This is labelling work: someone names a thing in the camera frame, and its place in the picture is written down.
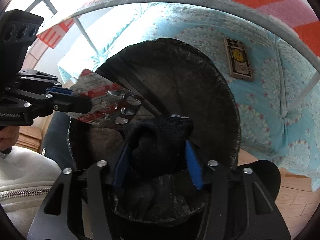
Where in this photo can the light blue floral bedsheet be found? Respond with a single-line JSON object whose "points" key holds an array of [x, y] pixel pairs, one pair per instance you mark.
{"points": [[264, 73]]}

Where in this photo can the left hand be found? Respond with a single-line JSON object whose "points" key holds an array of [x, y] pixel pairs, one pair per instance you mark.
{"points": [[9, 136]]}

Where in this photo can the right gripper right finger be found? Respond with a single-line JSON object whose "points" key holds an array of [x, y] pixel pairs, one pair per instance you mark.
{"points": [[241, 200]]}

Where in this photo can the window frame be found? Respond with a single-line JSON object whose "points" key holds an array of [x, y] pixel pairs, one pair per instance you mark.
{"points": [[57, 12]]}

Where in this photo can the colourful patterned blanket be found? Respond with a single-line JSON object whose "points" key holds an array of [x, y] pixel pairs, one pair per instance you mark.
{"points": [[292, 20]]}

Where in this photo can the white jacket sleeve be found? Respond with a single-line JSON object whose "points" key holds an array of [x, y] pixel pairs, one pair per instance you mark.
{"points": [[26, 178]]}

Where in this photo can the small patterned box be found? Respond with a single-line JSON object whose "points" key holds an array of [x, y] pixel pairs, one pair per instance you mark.
{"points": [[238, 63]]}

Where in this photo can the red silver pill blister pack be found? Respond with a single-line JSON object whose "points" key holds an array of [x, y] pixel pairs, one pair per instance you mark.
{"points": [[113, 106]]}

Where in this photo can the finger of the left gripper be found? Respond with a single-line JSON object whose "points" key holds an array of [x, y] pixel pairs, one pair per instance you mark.
{"points": [[69, 103], [60, 90]]}

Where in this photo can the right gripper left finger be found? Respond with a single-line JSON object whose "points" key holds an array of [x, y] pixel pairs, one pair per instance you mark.
{"points": [[60, 214]]}

